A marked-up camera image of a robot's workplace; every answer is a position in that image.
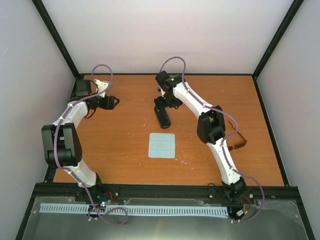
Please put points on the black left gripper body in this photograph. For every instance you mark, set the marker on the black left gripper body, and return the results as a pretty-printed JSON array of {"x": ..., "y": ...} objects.
[{"x": 107, "y": 104}]

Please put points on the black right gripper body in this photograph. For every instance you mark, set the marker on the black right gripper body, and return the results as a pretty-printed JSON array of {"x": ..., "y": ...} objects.
[{"x": 168, "y": 101}]

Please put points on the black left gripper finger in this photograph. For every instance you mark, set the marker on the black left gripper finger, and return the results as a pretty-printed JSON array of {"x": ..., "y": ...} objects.
[
  {"x": 114, "y": 99},
  {"x": 113, "y": 104}
]

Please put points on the black checkered glasses case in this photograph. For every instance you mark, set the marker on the black checkered glasses case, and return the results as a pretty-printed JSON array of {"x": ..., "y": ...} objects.
[{"x": 162, "y": 117}]

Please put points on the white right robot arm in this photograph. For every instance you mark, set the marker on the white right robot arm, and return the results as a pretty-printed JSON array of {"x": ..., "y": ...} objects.
[{"x": 211, "y": 129}]

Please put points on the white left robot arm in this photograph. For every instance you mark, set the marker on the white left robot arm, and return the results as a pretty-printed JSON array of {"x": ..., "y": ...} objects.
[{"x": 61, "y": 143}]

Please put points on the brown translucent sunglasses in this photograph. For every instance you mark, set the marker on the brown translucent sunglasses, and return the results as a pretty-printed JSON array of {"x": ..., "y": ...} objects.
[{"x": 236, "y": 141}]

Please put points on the light blue cleaning cloth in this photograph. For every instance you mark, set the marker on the light blue cleaning cloth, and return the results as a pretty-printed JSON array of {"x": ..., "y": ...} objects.
[{"x": 162, "y": 145}]

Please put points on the black left frame post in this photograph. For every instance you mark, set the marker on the black left frame post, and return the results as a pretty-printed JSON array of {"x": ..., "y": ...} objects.
[{"x": 47, "y": 20}]

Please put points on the black frame post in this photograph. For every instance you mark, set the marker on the black frame post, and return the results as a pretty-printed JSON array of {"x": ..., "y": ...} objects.
[
  {"x": 281, "y": 30},
  {"x": 47, "y": 20}
]

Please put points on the light blue slotted cable duct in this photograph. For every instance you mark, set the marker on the light blue slotted cable duct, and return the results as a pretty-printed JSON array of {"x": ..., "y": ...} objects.
[{"x": 140, "y": 210}]

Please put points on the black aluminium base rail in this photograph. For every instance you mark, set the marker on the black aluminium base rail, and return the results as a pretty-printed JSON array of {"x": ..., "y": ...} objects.
[{"x": 121, "y": 192}]

